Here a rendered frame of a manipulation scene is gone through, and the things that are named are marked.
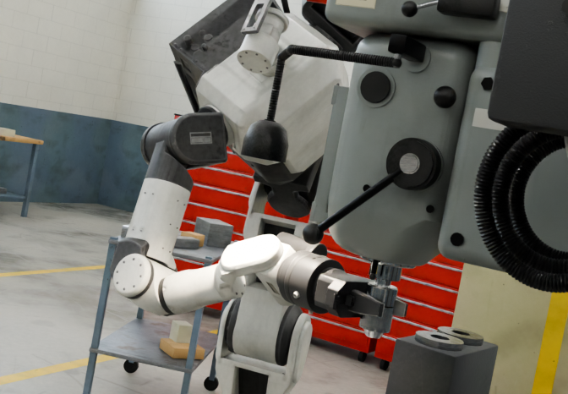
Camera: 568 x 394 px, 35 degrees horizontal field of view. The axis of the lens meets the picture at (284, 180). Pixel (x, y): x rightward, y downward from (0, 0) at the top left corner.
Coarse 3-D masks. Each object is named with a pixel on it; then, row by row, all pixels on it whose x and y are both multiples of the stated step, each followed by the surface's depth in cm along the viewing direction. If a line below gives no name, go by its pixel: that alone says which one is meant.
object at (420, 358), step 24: (432, 336) 169; (456, 336) 172; (480, 336) 177; (408, 360) 165; (432, 360) 162; (456, 360) 160; (480, 360) 171; (408, 384) 164; (432, 384) 162; (456, 384) 163; (480, 384) 173
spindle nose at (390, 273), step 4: (380, 264) 133; (380, 268) 133; (384, 268) 132; (388, 268) 132; (392, 268) 133; (396, 268) 133; (400, 268) 133; (380, 272) 133; (384, 272) 133; (388, 272) 132; (392, 272) 133; (396, 272) 133; (400, 272) 134; (376, 276) 133; (380, 276) 133; (384, 276) 133; (388, 276) 133; (392, 276) 133; (396, 276) 133; (400, 276) 134; (388, 280) 133; (392, 280) 133; (396, 280) 133
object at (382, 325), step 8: (376, 296) 133; (384, 296) 133; (392, 296) 133; (392, 304) 134; (384, 312) 133; (392, 312) 134; (360, 320) 135; (368, 320) 133; (376, 320) 133; (384, 320) 133; (368, 328) 133; (376, 328) 133; (384, 328) 133
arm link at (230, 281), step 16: (256, 240) 150; (272, 240) 148; (224, 256) 151; (240, 256) 149; (256, 256) 147; (272, 256) 146; (224, 272) 149; (240, 272) 148; (224, 288) 152; (240, 288) 155
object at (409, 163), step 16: (400, 144) 121; (416, 144) 120; (400, 160) 121; (416, 160) 119; (432, 160) 119; (400, 176) 121; (416, 176) 120; (432, 176) 119; (368, 192) 123; (352, 208) 124; (320, 224) 126; (304, 240) 126; (320, 240) 126
